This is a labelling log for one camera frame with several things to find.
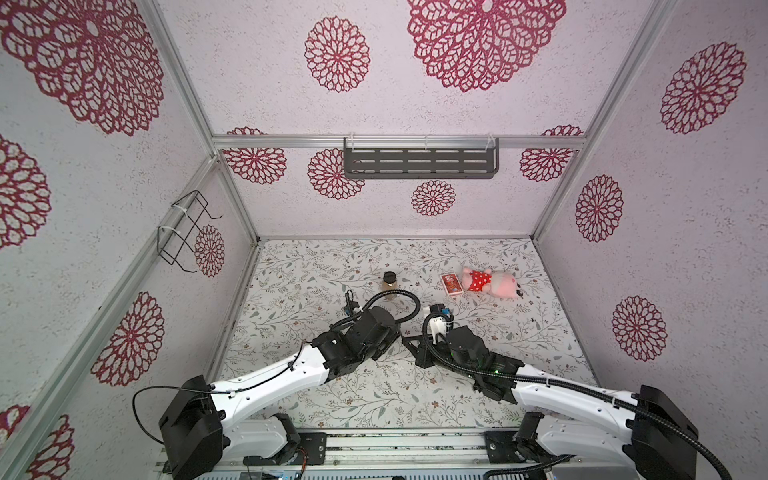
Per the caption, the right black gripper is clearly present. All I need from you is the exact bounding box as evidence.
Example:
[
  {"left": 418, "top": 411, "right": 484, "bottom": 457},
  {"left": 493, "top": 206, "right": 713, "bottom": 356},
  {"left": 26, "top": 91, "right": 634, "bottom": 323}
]
[{"left": 401, "top": 333, "right": 478, "bottom": 384}]

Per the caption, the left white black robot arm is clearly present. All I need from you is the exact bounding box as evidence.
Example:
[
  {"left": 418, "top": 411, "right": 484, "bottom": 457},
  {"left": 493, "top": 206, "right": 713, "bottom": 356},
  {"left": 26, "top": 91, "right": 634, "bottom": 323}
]
[{"left": 155, "top": 290, "right": 421, "bottom": 479}]

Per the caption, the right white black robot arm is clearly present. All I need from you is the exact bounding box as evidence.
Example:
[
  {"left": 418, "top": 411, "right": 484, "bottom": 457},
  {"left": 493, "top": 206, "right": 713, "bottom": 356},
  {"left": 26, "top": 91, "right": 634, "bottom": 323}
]
[{"left": 402, "top": 304, "right": 731, "bottom": 479}]

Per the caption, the spice jar black lid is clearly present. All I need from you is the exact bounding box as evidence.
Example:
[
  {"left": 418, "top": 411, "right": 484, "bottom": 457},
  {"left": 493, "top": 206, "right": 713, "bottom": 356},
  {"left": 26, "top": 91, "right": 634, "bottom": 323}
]
[{"left": 381, "top": 271, "right": 398, "bottom": 300}]

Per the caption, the red playing card box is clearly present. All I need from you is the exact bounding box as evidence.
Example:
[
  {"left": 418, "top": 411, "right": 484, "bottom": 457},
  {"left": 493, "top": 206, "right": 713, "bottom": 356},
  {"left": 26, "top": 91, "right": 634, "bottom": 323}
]
[{"left": 440, "top": 274, "right": 464, "bottom": 297}]

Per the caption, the pink plush toy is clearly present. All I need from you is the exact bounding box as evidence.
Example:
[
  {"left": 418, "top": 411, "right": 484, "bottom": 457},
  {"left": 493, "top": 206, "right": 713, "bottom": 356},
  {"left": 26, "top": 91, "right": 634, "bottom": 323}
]
[{"left": 461, "top": 268, "right": 523, "bottom": 299}]

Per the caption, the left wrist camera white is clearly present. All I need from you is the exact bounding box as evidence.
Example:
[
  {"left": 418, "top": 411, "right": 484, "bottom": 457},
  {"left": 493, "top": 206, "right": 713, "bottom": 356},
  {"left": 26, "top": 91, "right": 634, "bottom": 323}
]
[{"left": 343, "top": 289, "right": 359, "bottom": 317}]

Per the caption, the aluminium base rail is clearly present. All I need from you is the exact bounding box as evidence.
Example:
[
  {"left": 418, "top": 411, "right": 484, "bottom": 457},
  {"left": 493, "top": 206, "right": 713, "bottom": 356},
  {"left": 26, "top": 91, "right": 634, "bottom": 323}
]
[{"left": 200, "top": 428, "right": 639, "bottom": 479}]

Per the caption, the dark grey wall shelf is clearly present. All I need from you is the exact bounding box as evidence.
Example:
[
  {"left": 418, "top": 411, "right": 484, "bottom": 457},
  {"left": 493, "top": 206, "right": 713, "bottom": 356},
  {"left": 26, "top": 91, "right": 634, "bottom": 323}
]
[{"left": 342, "top": 137, "right": 499, "bottom": 180}]

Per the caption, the black wire wall rack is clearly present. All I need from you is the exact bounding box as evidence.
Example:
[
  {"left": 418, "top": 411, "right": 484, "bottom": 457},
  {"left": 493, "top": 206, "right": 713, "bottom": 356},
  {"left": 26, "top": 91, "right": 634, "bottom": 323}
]
[{"left": 155, "top": 190, "right": 226, "bottom": 278}]

